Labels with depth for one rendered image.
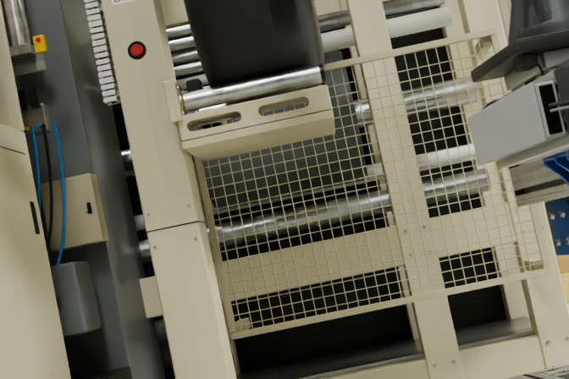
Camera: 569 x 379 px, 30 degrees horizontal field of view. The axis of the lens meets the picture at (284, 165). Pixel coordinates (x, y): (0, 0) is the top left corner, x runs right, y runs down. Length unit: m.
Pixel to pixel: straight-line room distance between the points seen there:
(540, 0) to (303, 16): 0.97
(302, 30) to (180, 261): 0.62
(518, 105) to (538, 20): 0.31
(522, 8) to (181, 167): 1.20
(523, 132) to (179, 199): 1.40
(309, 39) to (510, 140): 1.20
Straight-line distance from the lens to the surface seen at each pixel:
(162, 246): 2.58
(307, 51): 2.51
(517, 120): 1.32
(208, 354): 2.57
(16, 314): 2.18
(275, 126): 2.46
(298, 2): 2.45
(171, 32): 3.04
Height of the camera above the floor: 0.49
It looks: 5 degrees up
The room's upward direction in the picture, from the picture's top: 12 degrees counter-clockwise
